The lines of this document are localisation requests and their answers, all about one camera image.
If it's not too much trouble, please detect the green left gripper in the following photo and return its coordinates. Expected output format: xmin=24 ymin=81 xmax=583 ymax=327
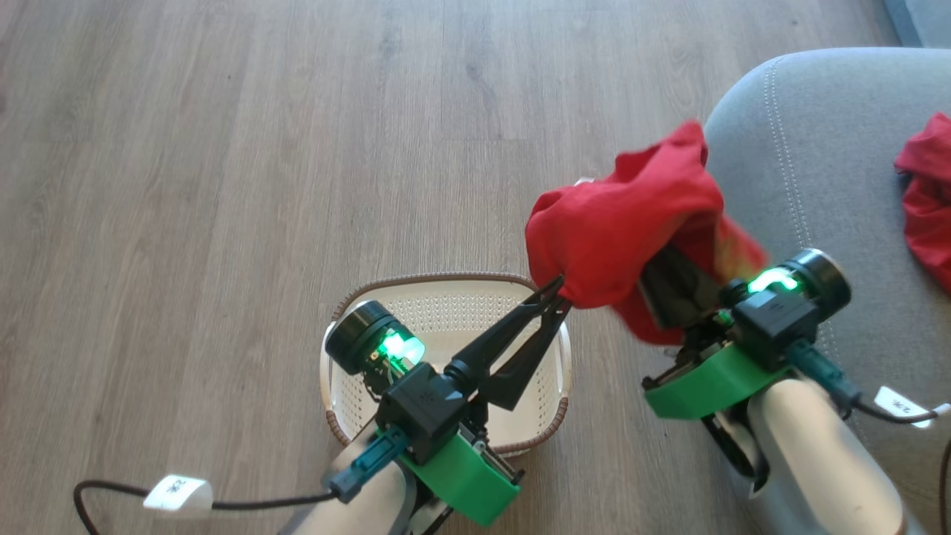
xmin=397 ymin=276 xmax=574 ymax=528

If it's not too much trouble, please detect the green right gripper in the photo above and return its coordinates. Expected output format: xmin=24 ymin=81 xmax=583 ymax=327
xmin=640 ymin=245 xmax=793 ymax=421

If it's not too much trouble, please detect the red garment with yellow print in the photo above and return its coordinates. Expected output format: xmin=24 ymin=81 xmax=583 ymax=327
xmin=525 ymin=120 xmax=770 ymax=346

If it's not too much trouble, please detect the red cotton garment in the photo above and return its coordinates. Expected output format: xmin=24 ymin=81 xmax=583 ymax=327
xmin=894 ymin=111 xmax=951 ymax=295

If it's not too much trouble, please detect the white perforated laundry basket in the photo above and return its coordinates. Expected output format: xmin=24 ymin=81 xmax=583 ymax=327
xmin=319 ymin=272 xmax=573 ymax=457

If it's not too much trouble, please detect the black right cylinder green light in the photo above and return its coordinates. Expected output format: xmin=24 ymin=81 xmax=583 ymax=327
xmin=724 ymin=248 xmax=852 ymax=325

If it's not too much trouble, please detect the black cylinder green light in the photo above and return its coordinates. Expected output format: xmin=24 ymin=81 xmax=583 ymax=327
xmin=325 ymin=299 xmax=426 ymax=377
xmin=724 ymin=248 xmax=852 ymax=325

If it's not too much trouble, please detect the black left cylinder green light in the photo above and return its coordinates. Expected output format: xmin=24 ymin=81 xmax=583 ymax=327
xmin=325 ymin=299 xmax=426 ymax=377

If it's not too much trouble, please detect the grey fabric sofa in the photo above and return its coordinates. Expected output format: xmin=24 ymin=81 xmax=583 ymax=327
xmin=702 ymin=47 xmax=951 ymax=535

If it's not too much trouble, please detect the black right cable teal plug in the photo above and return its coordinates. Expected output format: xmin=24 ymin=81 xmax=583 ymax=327
xmin=786 ymin=338 xmax=951 ymax=535

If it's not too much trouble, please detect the black cable teal plug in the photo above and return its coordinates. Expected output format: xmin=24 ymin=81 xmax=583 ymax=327
xmin=73 ymin=427 xmax=411 ymax=535
xmin=786 ymin=338 xmax=951 ymax=535

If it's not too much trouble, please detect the black left cable teal plug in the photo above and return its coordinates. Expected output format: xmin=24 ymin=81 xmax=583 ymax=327
xmin=73 ymin=427 xmax=411 ymax=535

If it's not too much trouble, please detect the white right cable label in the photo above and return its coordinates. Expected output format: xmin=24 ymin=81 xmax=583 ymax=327
xmin=872 ymin=386 xmax=951 ymax=429

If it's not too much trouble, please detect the white cable label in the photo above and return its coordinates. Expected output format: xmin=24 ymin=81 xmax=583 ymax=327
xmin=143 ymin=474 xmax=215 ymax=519
xmin=872 ymin=386 xmax=951 ymax=429

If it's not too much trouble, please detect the white left cable label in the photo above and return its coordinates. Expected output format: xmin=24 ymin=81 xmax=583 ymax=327
xmin=143 ymin=474 xmax=215 ymax=519

